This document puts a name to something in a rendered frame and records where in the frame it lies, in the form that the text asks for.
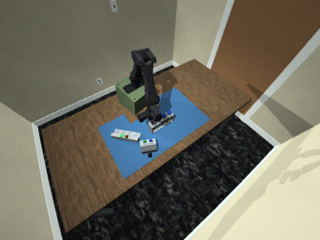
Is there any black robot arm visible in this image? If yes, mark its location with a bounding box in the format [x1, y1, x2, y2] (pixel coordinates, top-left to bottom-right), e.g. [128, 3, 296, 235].
[123, 48, 162, 123]

